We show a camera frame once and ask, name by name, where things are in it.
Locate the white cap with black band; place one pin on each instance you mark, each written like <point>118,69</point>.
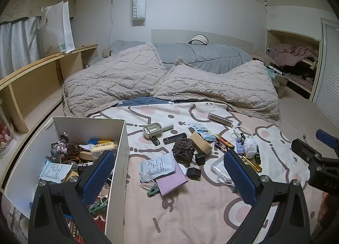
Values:
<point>198,39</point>

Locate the purple black hair accessory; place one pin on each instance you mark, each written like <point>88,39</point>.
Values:
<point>62,147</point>

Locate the red packet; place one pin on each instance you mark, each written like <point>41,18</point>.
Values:
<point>79,233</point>

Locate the green plastic clip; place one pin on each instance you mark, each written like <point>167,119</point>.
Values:
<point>96,206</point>

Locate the pink notebook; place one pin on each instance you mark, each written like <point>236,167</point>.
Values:
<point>172,183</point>

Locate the beige tape roll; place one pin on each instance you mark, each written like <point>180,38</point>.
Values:
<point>202,144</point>
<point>85,156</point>

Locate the large white tote bag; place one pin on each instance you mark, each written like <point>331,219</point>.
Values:
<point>58,29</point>

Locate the black hair claw clip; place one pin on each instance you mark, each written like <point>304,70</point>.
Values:
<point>182,151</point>

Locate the white mesh ball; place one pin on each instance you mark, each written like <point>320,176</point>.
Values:
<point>250,146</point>

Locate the clear box of brown sticks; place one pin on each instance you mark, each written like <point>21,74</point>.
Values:
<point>219,119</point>

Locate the yellow white carton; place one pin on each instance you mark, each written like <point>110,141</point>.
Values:
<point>102,149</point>

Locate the black lighter with green print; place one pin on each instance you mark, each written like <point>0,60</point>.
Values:
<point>258,155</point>

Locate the wooden wardrobe shelf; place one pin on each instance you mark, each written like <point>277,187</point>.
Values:
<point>288,36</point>

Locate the black rectangular lighter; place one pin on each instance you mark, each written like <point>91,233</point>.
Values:
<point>174,138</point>

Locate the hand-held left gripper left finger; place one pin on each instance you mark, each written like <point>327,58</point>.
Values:
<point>99,175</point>

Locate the red patterned picture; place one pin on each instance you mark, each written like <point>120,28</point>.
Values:
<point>5,132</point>

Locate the small black cube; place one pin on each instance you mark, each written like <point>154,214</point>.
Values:
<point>200,158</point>

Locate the white cardboard box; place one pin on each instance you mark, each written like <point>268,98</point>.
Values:
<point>120,159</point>

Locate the blue white sachet packet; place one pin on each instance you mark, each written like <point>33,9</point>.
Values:
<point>204,131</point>

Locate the beige fluffy blanket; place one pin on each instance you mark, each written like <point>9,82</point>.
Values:
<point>114,79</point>
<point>217,87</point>

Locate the white louvered door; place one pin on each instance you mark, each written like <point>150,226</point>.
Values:
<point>328,69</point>

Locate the blue sheet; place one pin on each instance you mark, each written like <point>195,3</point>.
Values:
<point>144,100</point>

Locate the red yellow lighter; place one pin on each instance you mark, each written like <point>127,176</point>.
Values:
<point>225,142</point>

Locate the wooden shelf unit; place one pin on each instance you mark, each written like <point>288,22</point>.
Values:
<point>34,85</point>

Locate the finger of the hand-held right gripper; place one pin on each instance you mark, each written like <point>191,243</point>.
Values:
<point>327,138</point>
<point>304,150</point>

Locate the white rounded plastic case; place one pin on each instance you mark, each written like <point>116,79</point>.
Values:
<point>218,169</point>

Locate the gold lighter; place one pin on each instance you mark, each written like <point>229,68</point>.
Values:
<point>253,164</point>

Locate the narrow white paper bag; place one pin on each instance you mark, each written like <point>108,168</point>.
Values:
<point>139,8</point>

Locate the grey curtain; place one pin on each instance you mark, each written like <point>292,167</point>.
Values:
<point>18,45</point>

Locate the green clip with clear tubing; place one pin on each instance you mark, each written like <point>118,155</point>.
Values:
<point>152,191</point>

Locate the pink clothes pile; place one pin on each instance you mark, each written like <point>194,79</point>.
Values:
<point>294,52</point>

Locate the white paper packet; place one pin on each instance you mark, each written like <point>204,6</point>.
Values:
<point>54,172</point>

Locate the white medicine packet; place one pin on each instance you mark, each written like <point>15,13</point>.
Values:
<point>157,167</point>

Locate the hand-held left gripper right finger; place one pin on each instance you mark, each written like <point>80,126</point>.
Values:
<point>239,177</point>

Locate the white headboard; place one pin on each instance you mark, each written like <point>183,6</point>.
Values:
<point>172,36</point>

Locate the small black case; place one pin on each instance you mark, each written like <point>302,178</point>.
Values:
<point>193,173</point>

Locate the pale green handheld tool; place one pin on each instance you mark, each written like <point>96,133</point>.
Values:
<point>153,128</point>

